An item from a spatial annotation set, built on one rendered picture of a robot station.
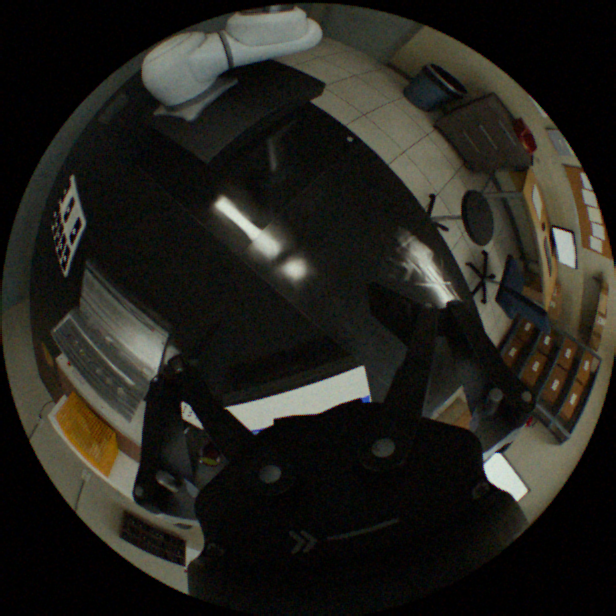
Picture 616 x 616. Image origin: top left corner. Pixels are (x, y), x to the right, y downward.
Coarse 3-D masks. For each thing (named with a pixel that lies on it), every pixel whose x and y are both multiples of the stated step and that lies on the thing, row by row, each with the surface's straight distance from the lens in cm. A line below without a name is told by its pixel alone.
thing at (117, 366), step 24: (72, 312) 88; (72, 336) 83; (96, 336) 80; (72, 360) 77; (96, 360) 75; (120, 360) 74; (96, 384) 71; (120, 384) 71; (144, 384) 70; (120, 408) 66
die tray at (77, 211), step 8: (72, 176) 118; (72, 184) 113; (64, 200) 117; (72, 208) 103; (80, 208) 95; (72, 216) 101; (80, 216) 93; (64, 224) 109; (72, 224) 100; (64, 232) 107; (80, 232) 91; (56, 248) 116; (64, 248) 105; (72, 248) 97; (72, 256) 97; (64, 272) 105
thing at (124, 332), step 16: (96, 272) 77; (96, 288) 79; (112, 288) 71; (80, 304) 91; (96, 304) 80; (112, 304) 73; (128, 304) 66; (96, 320) 83; (112, 320) 75; (128, 320) 69; (144, 320) 64; (112, 336) 78; (128, 336) 72; (144, 336) 67; (160, 336) 63; (128, 352) 75; (144, 352) 70; (160, 352) 65; (144, 368) 73
